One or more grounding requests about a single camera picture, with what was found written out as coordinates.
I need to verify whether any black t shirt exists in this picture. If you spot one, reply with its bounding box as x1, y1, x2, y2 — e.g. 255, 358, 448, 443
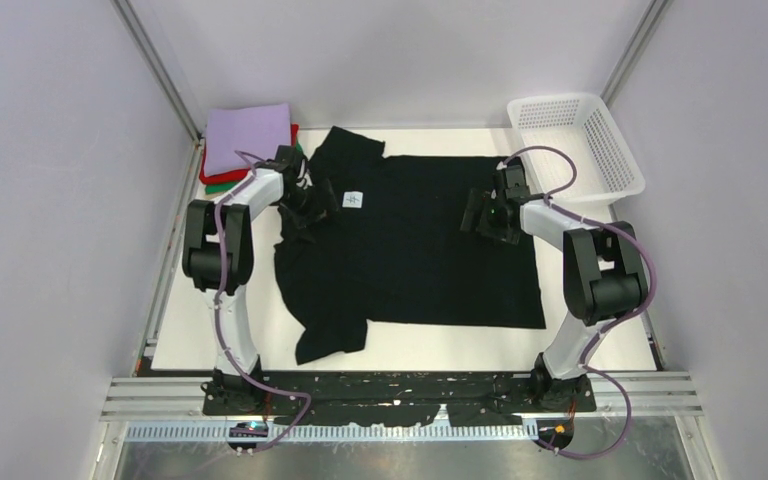
274, 127, 546, 364

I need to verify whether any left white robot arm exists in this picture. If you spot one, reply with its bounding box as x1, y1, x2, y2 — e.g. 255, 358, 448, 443
182, 145, 338, 405

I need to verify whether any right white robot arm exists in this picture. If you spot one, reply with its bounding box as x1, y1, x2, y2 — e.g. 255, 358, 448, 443
460, 166, 653, 401

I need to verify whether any folded red t shirt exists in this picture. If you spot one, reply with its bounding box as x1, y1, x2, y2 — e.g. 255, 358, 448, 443
199, 123, 300, 185

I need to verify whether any folded green t shirt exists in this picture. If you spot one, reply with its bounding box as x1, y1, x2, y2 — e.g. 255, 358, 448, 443
203, 143, 310, 195

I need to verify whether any folded lavender t shirt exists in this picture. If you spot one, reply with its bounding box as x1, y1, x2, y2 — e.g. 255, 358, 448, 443
204, 103, 292, 177

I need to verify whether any white plastic basket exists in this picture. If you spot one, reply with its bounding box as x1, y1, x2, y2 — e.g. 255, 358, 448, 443
507, 93, 646, 209

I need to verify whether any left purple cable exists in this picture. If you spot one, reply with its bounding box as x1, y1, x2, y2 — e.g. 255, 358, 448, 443
211, 149, 316, 454

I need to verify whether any white slotted cable duct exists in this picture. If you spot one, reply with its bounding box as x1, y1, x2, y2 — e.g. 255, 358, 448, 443
124, 419, 538, 444

